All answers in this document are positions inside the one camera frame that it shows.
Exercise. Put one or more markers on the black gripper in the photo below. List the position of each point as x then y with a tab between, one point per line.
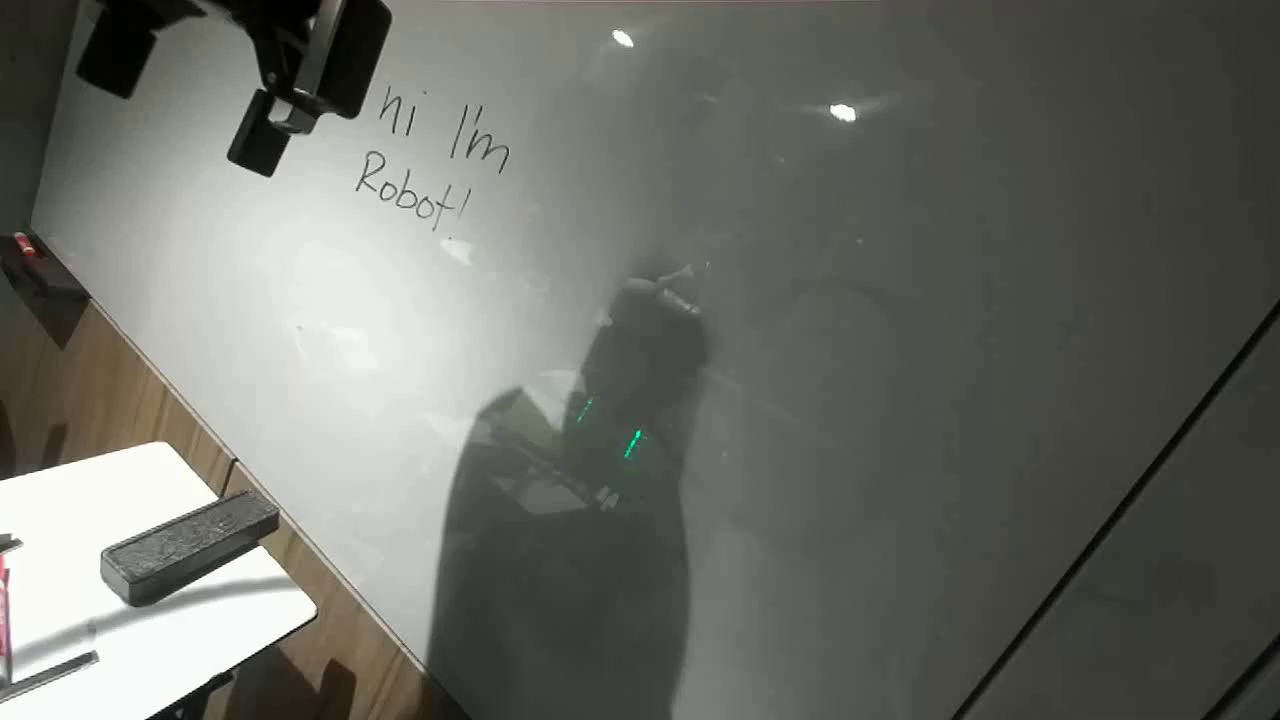
349	44

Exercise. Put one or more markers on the dark grey board eraser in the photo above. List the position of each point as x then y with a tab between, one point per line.
187	546

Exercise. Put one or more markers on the grey adjacent board panel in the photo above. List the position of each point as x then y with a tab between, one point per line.
1174	561

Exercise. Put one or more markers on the dark box with red light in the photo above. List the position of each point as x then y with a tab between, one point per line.
40	286

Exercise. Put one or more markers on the white side table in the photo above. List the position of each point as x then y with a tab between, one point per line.
82	534

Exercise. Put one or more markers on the red object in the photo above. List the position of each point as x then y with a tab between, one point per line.
4	614

